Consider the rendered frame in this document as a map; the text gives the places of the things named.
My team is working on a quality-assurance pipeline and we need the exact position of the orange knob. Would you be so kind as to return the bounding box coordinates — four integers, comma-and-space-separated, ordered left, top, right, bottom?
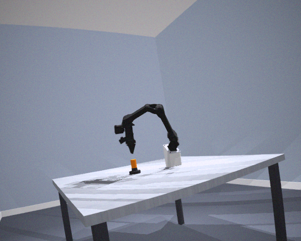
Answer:
130, 159, 137, 168

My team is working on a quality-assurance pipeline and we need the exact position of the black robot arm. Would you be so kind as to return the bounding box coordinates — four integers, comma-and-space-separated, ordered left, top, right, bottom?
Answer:
114, 104, 180, 152

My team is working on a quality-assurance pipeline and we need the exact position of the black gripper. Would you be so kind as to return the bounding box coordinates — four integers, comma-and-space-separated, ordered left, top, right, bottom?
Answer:
125, 132, 136, 154

